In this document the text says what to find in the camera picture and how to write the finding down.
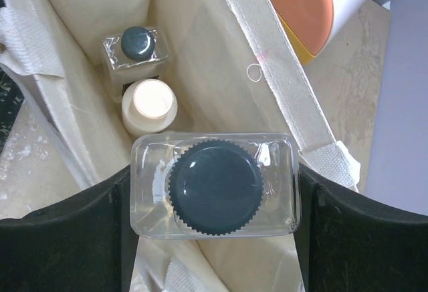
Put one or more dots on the canvas tote bag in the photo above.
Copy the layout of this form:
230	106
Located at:
233	70

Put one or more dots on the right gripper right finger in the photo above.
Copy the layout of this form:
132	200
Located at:
349	242

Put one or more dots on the white round container orange lid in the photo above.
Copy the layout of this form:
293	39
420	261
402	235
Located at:
311	24

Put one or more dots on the small square bottle dark cap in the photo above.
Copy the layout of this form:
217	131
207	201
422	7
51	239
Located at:
139	53

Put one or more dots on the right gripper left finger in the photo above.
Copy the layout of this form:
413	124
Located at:
83	243

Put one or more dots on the clear square bottle dark cap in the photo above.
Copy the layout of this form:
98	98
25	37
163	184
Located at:
201	186

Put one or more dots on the white bottle beige cap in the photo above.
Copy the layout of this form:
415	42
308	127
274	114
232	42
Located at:
148	106

